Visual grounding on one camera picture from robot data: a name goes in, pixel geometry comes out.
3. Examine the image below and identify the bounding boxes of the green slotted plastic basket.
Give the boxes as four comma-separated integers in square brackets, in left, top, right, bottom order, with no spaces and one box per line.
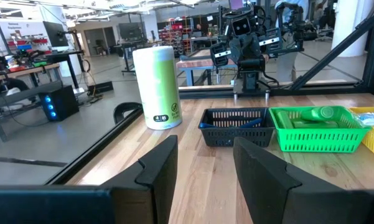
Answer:
[269,105,372,154]

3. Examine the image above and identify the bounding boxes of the black slotted plastic basket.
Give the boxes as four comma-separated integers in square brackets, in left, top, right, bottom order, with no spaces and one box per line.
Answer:
[198,107,276,148]

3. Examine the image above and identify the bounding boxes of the black standing desk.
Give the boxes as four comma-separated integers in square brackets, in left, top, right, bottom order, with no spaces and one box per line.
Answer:
[45,49,85,90]

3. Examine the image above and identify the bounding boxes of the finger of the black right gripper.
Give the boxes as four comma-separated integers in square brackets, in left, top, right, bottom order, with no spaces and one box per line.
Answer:
[231,35,250,65]
[248,32,265,63]

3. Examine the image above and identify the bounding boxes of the person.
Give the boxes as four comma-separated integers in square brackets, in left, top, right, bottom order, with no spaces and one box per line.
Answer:
[272,0,312,83]

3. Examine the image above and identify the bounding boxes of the white round pillar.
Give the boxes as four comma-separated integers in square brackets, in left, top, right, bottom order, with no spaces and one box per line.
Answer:
[330,0,374,58]

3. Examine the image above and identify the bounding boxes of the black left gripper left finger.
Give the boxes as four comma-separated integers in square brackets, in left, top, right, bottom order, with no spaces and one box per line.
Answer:
[0,135,179,224]

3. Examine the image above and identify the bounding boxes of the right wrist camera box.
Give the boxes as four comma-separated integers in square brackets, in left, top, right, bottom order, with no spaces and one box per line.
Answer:
[231,17,253,37]

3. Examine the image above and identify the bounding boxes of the red parts bin shelf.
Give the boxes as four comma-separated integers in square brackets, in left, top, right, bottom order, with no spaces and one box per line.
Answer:
[157,17,194,57]

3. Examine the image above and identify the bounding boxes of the wooden top grey desk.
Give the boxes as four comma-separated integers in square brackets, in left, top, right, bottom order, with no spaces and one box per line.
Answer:
[0,62,63,142]

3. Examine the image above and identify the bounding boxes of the black frame clamp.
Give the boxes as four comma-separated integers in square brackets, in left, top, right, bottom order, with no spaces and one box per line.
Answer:
[113,101,144,125]

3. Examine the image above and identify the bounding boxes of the green white wipes canister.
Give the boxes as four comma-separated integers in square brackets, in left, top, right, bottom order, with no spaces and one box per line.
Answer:
[132,45,183,131]

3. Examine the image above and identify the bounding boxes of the wooden workbench blue legs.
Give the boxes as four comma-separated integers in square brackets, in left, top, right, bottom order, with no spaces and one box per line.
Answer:
[175,49,239,87]

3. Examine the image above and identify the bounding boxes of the black computer tower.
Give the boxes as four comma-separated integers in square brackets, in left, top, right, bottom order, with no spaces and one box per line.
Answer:
[38,85,80,122]

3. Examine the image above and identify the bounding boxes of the black monitor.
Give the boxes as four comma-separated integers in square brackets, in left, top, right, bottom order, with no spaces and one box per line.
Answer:
[42,21,70,48]
[118,22,143,40]

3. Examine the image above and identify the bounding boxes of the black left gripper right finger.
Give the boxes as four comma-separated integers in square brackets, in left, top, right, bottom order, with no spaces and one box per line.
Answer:
[233,136,374,224]

